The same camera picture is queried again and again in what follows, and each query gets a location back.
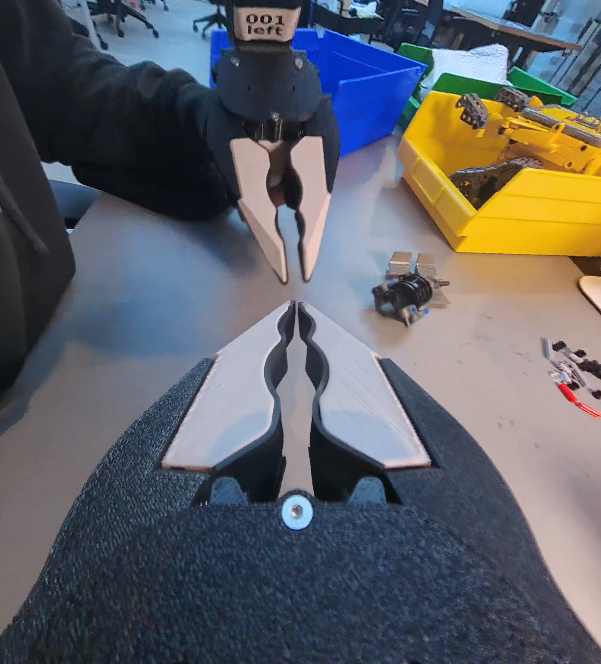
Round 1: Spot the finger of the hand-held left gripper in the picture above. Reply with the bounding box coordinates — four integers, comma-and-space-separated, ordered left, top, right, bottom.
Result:
229, 137, 290, 285
289, 135, 332, 283

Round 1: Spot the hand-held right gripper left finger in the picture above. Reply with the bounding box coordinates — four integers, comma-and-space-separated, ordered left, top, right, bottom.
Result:
161, 300, 297, 503

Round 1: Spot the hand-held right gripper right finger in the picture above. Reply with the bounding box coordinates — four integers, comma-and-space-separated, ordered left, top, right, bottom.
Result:
298, 300, 432, 503

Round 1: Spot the blue plastic bin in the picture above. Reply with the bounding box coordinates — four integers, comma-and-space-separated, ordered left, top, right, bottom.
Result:
209, 28, 428, 156

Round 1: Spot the black toy wheel assembly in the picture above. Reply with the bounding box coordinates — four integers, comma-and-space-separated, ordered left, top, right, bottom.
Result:
372, 272, 436, 328

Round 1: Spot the grey desk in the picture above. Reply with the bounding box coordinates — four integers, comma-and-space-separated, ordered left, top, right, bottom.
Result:
0, 132, 601, 664

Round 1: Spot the black office chair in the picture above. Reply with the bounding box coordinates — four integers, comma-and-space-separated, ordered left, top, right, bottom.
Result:
88, 0, 160, 39
192, 0, 228, 37

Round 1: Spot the grey toy panel assembly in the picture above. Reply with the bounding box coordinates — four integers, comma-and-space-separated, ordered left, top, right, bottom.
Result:
387, 252, 451, 308

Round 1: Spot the grey chair seat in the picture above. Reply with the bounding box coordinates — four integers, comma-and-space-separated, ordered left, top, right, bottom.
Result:
49, 179, 101, 229

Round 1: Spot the green plastic bin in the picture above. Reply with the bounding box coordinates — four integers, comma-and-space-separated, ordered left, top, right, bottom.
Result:
396, 43, 578, 130

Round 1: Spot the white foam sheet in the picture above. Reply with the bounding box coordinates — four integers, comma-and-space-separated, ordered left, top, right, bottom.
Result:
420, 44, 511, 99

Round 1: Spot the pile of small toy parts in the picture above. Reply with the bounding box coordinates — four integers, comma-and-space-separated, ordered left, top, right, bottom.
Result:
541, 337, 601, 463

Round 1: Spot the yellow plastic bin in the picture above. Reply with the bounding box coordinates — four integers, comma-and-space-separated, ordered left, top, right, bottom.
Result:
398, 91, 601, 257

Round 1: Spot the yellow toy tracked vehicle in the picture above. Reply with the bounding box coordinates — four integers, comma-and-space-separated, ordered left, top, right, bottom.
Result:
448, 87, 601, 208

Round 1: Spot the background work table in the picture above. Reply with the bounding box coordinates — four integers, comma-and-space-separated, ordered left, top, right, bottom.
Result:
425, 0, 583, 68

